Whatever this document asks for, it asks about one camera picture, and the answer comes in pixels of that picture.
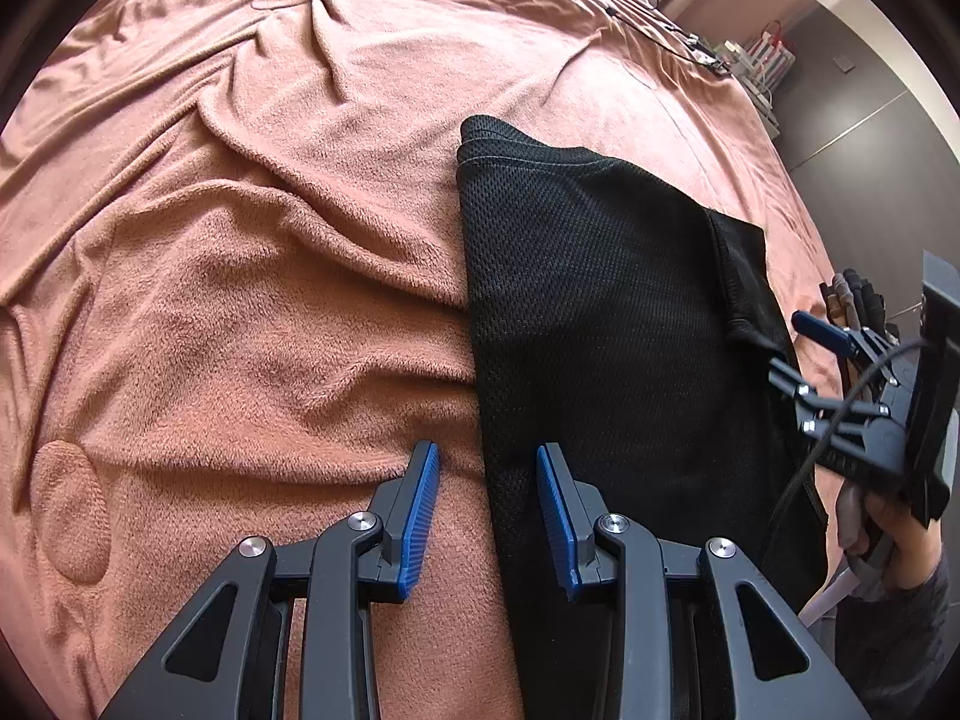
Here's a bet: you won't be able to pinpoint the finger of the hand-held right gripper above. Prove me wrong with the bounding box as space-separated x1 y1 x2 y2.
793 311 901 383
769 360 887 440

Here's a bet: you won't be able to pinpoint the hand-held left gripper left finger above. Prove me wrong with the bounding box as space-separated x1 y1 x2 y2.
97 441 441 720

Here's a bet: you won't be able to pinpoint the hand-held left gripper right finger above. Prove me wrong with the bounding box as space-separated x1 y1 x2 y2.
536 444 871 720

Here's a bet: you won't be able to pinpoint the black mesh shorts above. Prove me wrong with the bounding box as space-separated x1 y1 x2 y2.
456 115 848 720

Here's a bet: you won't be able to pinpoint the stack of folded clothes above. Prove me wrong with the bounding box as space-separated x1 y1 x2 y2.
819 268 890 331

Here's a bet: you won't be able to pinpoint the person's right hand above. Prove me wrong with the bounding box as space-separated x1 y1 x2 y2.
838 476 942 601

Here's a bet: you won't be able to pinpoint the white nightstand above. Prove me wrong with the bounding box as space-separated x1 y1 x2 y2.
720 37 785 140

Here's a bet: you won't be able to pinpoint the white gift bag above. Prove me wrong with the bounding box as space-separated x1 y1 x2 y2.
754 21 796 80

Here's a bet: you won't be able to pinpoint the pink fleece blanket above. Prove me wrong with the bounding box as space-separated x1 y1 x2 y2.
0 0 848 720

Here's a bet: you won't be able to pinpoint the thin black cable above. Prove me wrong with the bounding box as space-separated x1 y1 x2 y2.
517 0 732 72

